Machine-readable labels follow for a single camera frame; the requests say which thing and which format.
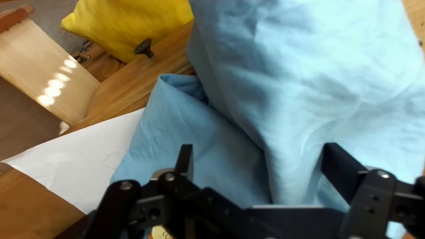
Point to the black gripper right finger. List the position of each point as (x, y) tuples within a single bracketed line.
[(376, 203)]

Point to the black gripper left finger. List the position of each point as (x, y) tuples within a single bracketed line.
[(133, 207)]

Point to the light blue towel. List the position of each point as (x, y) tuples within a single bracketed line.
[(287, 88)]

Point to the yellow object in drawer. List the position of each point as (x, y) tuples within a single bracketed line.
[(120, 21)]

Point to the white paper sheet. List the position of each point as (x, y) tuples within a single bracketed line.
[(75, 163)]

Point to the light wooden chair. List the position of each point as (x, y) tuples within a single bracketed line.
[(40, 67)]

